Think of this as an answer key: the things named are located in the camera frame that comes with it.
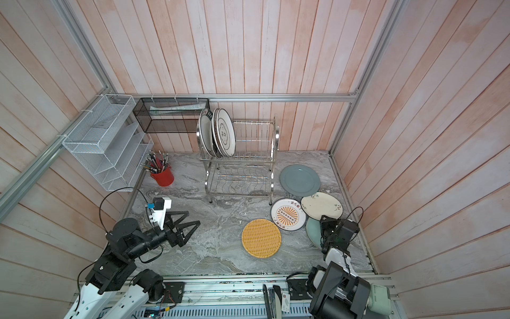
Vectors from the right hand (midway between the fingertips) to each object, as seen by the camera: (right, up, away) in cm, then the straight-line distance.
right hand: (323, 215), depth 89 cm
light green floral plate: (-5, -7, -1) cm, 8 cm away
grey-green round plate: (-6, +15, +19) cm, 25 cm away
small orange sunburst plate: (-16, -1, +6) cm, 17 cm away
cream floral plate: (0, +4, +8) cm, 9 cm away
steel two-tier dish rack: (-34, +19, +17) cm, 42 cm away
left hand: (-52, +3, -24) cm, 58 cm away
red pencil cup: (-80, +16, +17) cm, 84 cm away
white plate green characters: (-45, +38, -1) cm, 59 cm away
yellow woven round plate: (-29, -10, -3) cm, 30 cm away
